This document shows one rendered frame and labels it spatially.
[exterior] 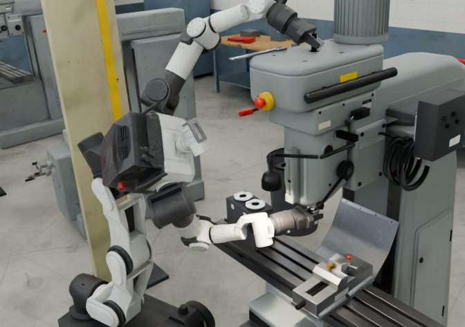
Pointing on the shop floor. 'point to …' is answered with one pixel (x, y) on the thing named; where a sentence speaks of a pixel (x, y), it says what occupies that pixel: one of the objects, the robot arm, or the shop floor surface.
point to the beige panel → (88, 88)
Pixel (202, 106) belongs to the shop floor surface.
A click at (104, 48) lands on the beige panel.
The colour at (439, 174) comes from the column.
